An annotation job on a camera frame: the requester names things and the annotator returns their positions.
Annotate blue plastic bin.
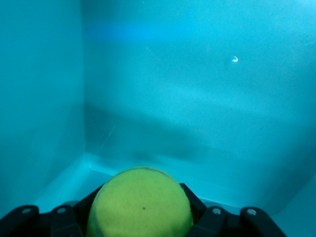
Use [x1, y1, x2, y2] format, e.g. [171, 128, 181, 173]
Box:
[0, 0, 316, 237]

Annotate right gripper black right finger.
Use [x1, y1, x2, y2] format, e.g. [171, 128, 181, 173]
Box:
[180, 183, 284, 237]

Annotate yellow-green tennis ball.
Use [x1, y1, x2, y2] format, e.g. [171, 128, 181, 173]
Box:
[86, 166, 194, 237]

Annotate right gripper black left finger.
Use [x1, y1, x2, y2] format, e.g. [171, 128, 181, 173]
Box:
[0, 184, 106, 237]

